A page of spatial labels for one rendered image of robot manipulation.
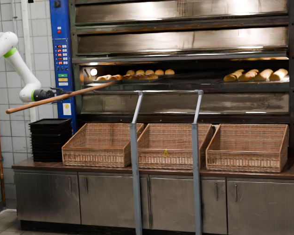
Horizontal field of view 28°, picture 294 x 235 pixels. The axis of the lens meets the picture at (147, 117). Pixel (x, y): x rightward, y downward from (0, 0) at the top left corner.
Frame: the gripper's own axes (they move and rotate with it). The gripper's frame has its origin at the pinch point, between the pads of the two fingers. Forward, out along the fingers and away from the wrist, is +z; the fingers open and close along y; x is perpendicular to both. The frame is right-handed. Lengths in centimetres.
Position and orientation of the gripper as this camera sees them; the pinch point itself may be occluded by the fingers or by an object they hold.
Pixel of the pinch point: (67, 95)
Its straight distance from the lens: 435.6
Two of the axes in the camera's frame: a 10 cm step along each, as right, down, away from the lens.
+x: -3.4, 1.6, -9.3
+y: 0.5, 9.9, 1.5
